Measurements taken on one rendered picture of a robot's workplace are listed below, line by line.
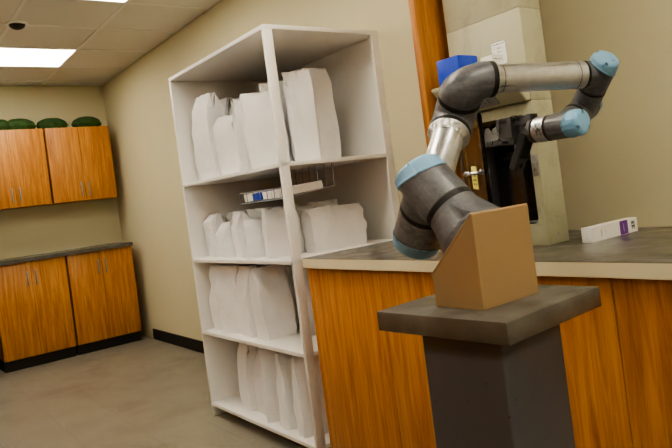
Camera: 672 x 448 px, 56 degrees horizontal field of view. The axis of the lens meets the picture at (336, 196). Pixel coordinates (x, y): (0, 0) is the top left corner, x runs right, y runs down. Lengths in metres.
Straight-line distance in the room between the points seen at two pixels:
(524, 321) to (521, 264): 0.18
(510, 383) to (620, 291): 0.57
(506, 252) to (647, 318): 0.54
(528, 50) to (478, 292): 1.13
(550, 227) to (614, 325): 0.50
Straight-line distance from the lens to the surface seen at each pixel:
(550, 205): 2.18
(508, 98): 2.16
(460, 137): 1.72
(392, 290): 2.30
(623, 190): 2.50
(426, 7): 2.44
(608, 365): 1.82
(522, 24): 2.20
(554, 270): 1.80
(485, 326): 1.17
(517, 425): 1.29
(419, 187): 1.36
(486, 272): 1.25
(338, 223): 3.18
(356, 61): 3.45
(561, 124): 1.88
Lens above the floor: 1.19
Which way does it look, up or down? level
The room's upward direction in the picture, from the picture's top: 7 degrees counter-clockwise
